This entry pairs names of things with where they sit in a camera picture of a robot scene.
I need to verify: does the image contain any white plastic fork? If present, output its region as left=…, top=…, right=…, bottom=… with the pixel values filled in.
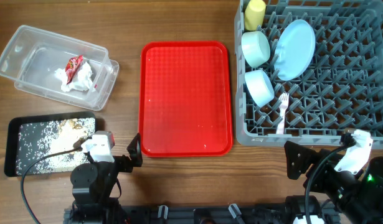
left=276, top=93, right=290, bottom=134

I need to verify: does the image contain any white napkin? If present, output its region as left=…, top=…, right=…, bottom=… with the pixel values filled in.
left=55, top=62, right=93, bottom=92

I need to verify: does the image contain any light blue bowl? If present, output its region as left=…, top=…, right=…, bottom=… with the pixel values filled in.
left=245, top=69, right=275, bottom=108

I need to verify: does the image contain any red snack wrapper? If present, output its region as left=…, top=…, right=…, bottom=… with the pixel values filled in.
left=65, top=55, right=83, bottom=85

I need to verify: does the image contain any light blue plate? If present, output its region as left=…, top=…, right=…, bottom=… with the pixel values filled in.
left=274, top=19, right=316, bottom=81

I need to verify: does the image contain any green bowl with food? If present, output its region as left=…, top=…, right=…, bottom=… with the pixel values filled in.
left=241, top=31, right=271, bottom=68

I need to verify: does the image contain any yellow plastic cup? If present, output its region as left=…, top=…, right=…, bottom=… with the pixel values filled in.
left=244, top=0, right=267, bottom=30

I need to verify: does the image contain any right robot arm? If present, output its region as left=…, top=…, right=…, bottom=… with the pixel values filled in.
left=284, top=141, right=383, bottom=223

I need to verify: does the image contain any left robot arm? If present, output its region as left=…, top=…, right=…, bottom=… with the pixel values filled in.
left=63, top=131, right=143, bottom=223

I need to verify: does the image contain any grey dishwasher rack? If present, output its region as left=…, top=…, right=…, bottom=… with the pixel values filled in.
left=234, top=0, right=383, bottom=149

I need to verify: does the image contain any spilled rice food waste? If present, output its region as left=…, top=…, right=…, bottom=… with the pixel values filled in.
left=14, top=118, right=96, bottom=176

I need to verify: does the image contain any clear plastic waste bin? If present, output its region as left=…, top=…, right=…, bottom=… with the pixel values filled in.
left=0, top=25, right=120, bottom=111

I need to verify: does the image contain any red serving tray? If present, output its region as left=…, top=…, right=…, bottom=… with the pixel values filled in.
left=138, top=40, right=234, bottom=157

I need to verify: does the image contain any black plastic tray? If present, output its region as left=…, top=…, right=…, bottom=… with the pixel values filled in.
left=4, top=111, right=97, bottom=177

